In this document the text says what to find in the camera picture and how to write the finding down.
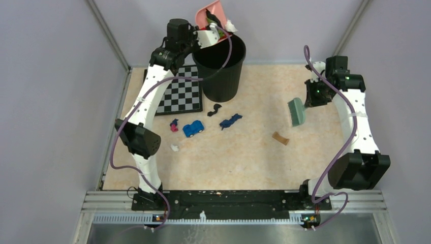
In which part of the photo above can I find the pink dustpan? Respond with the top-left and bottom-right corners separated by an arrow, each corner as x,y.
195,1 -> 238,35

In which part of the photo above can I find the teal hand brush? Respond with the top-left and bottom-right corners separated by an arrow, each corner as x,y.
288,97 -> 306,127

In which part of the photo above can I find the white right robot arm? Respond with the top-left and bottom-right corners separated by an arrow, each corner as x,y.
298,56 -> 391,209

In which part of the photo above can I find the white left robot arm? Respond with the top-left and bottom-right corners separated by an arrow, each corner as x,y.
115,18 -> 200,210

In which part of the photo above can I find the black white chessboard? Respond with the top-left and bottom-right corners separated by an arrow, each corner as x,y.
156,79 -> 203,115

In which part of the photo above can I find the black trash bin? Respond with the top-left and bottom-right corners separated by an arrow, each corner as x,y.
192,35 -> 247,103

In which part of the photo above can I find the wooden block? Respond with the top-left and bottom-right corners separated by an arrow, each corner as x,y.
272,132 -> 290,145

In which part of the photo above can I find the small black paper scrap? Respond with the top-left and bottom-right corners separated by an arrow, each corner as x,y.
207,104 -> 222,117

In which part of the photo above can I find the blue toy car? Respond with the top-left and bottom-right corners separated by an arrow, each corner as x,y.
182,120 -> 205,138

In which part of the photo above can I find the small white paper scrap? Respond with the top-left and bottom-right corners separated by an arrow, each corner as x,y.
170,144 -> 179,152

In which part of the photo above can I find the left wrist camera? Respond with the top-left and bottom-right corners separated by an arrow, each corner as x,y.
197,30 -> 221,49

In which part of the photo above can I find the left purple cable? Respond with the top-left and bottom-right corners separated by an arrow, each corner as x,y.
109,25 -> 234,233

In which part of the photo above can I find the purple cable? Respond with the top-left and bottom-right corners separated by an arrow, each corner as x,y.
109,25 -> 234,233
302,45 -> 358,231

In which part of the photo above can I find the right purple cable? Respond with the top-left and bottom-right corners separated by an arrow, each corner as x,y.
302,45 -> 358,231

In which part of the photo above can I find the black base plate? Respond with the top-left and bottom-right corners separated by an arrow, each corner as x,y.
131,190 -> 332,220

